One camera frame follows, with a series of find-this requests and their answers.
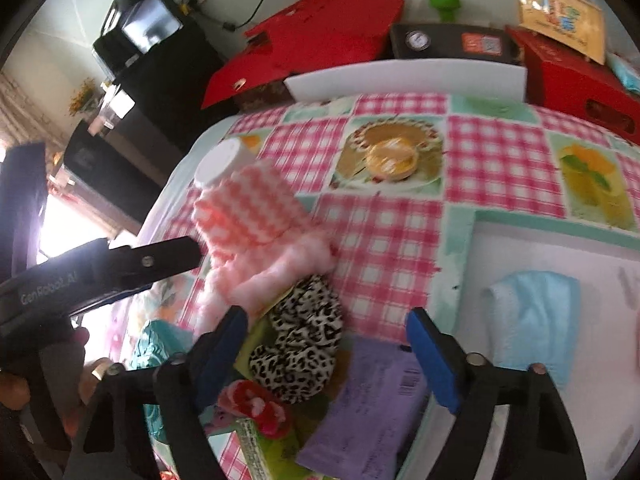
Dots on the teal box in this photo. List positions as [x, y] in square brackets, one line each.
[155, 342]

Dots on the white plastic bottle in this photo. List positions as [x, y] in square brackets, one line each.
[217, 160]

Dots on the beige curtain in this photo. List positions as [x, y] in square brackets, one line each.
[17, 110]

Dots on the black appliance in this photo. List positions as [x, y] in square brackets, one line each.
[140, 25]

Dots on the purple packet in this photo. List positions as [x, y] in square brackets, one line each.
[365, 400]

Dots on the black device with gauge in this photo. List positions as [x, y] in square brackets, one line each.
[450, 42]

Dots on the brown patterned box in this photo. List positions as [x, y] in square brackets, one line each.
[262, 94]

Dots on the green plastic object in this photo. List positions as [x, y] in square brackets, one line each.
[442, 7]

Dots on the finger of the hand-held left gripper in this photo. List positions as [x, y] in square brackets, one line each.
[150, 260]

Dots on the light blue cloth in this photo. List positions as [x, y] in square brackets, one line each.
[535, 320]

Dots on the leopard print scrunchie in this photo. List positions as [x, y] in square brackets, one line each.
[305, 330]

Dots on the red cardboard box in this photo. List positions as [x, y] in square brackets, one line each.
[575, 85]

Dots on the red pink flower knot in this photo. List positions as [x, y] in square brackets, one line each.
[255, 405]

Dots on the light blue pack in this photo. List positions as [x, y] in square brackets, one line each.
[627, 70]

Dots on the white tray teal rim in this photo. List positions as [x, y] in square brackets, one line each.
[600, 410]

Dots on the person's left hand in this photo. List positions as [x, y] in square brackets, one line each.
[92, 375]

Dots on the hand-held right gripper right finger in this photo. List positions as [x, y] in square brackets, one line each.
[432, 360]

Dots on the yellow flowers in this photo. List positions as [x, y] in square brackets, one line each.
[82, 92]

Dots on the low black box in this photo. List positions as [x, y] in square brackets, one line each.
[105, 175]

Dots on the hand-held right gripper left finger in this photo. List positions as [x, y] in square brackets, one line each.
[227, 345]

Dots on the pink checked tablecloth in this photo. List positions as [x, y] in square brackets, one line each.
[400, 220]

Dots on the gold gift bag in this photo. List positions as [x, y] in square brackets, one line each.
[560, 15]

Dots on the tall black cabinet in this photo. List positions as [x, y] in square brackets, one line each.
[165, 90]

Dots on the red flat box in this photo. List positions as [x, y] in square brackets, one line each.
[310, 45]

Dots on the pink white fluffy towel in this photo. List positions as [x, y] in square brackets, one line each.
[245, 230]

